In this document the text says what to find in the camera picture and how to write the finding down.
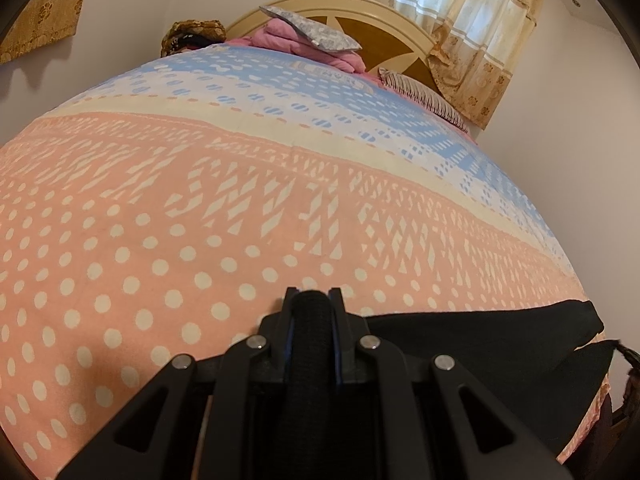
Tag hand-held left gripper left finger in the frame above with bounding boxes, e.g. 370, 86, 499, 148
55, 286, 302, 480

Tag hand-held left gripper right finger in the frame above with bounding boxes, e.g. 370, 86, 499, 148
327, 286, 576, 480

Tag black pants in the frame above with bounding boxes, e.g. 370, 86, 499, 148
280, 290, 621, 480

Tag pink blue printed bed blanket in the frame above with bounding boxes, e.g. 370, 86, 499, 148
0, 42, 608, 480

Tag striped pillow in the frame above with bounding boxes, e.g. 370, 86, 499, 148
377, 67, 471, 133

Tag pink folded blanket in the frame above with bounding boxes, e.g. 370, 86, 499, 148
227, 19, 381, 78

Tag grey patterned pillow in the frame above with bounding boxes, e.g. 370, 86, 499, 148
259, 5, 362, 53

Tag cream wooden headboard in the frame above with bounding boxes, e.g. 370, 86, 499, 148
225, 0, 443, 96

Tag brown patterned bag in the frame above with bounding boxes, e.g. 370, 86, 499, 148
161, 20, 228, 58

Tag beige striped floral curtain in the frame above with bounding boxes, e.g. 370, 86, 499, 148
330, 0, 551, 131

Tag golden floral curtain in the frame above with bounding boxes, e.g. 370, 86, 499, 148
0, 0, 96, 65

